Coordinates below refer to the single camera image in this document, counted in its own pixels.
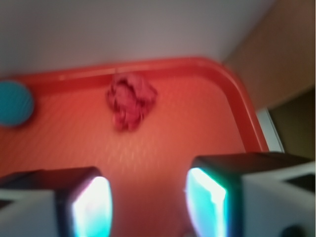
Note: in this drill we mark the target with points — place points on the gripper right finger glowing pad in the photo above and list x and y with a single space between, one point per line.
252 195

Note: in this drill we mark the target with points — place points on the crumpled red paper ball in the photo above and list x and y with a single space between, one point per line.
131 97

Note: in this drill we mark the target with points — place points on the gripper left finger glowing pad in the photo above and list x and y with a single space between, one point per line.
70 202

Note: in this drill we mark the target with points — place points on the red plastic tray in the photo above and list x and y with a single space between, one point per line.
201 109

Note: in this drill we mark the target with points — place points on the blue textured ball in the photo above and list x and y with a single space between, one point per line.
16 103

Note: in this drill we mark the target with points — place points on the brown cardboard panel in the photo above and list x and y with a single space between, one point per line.
277 65

